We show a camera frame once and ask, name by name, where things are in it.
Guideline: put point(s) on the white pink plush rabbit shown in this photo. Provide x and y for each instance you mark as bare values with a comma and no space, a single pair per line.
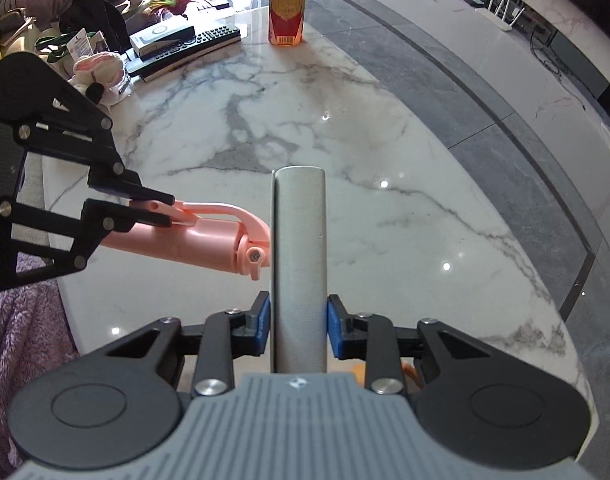
102,67

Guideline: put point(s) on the black bag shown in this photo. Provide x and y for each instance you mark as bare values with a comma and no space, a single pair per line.
102,17

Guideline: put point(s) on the pink tube bottle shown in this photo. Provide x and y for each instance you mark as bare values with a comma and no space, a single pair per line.
205,247

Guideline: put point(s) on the white router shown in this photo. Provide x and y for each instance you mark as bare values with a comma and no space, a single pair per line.
502,22

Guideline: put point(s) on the white grey phone stand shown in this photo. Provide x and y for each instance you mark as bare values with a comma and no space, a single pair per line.
300,260

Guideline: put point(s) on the white marble television console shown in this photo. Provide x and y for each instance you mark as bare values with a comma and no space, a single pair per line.
560,20

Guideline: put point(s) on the red green artificial flower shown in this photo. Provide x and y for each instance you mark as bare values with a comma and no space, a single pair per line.
182,2

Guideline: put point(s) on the purple fleece clothing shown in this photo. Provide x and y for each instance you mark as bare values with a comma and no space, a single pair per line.
20,320

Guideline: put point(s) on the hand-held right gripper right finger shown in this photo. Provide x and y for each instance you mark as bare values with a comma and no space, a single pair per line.
335,327

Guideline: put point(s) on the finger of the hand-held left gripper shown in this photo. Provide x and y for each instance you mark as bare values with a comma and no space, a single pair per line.
110,215
115,180

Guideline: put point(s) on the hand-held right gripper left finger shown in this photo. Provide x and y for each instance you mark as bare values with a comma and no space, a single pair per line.
263,325

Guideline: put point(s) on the black book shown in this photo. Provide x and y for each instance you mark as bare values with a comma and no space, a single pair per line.
160,72

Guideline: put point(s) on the white printed box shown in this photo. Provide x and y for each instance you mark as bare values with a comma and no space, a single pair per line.
160,35

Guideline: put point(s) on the amber juice bottle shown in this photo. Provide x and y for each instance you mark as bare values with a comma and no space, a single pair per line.
286,15

